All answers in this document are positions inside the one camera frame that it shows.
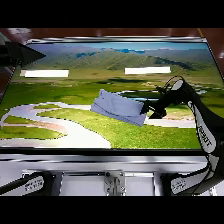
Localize blue shirt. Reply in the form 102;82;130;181
90;88;150;127

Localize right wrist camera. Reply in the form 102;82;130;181
156;79;176;100

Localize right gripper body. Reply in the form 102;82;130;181
147;97;172;120

